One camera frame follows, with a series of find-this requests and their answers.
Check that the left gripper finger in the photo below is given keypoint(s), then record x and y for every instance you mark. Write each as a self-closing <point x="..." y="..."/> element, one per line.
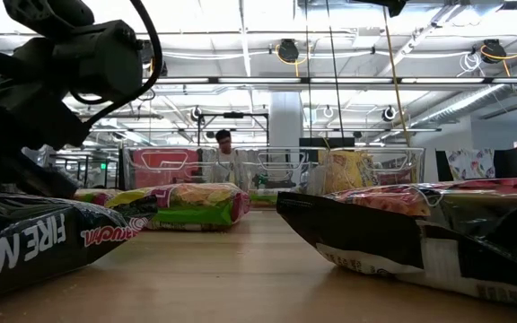
<point x="47" y="184"/>

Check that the yellow chicken ramen pack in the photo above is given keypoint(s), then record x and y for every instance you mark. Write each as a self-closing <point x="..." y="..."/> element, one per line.
<point x="335" y="175"/>
<point x="368" y="170"/>

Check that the black fire noodle pack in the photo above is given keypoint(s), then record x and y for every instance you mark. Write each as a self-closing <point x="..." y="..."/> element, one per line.
<point x="375" y="233"/>
<point x="38" y="242"/>

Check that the small black ceiling reel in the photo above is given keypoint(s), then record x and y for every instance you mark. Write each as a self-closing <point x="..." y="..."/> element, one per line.
<point x="389" y="113"/>
<point x="196" y="113"/>

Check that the person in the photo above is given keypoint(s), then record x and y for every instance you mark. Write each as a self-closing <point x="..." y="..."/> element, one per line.
<point x="225" y="141"/>

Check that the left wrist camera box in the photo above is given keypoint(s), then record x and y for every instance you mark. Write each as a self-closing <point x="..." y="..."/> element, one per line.
<point x="47" y="15"/>

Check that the black metal gantry frame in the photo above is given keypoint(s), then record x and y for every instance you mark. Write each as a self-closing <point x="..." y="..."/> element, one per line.
<point x="233" y="115"/>

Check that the floral patterned cloth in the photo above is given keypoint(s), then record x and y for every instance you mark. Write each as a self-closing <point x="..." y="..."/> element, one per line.
<point x="465" y="163"/>

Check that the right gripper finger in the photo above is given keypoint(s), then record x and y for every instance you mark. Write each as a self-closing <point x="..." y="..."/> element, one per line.
<point x="391" y="5"/>

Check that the red board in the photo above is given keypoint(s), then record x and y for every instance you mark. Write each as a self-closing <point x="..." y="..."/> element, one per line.
<point x="151" y="175"/>

